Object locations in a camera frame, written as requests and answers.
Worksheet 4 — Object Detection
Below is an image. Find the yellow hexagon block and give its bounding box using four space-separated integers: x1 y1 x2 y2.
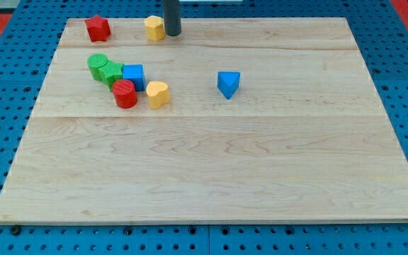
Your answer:
144 16 165 41

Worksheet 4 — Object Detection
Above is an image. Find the green circle block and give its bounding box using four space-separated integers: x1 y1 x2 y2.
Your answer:
87 53 108 81

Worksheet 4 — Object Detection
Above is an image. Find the blue triangle block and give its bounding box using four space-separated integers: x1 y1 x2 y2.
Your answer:
217 72 241 100

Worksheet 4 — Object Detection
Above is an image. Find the yellow heart block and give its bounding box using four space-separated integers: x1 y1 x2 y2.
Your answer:
146 81 170 109

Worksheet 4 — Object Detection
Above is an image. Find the light wooden board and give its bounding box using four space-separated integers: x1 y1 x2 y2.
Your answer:
0 18 408 225

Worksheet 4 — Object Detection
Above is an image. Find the red cylinder block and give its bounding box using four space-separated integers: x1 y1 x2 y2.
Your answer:
112 79 137 108

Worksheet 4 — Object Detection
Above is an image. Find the blue cube block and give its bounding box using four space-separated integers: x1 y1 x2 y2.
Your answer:
123 64 146 92

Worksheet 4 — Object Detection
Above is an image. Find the green star block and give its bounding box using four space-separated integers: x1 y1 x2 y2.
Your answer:
98 60 124 91

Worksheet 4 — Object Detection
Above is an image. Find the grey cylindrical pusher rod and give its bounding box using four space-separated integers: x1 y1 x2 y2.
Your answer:
161 0 181 36

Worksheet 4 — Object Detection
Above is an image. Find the red star block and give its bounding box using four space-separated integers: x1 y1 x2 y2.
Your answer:
85 15 111 42

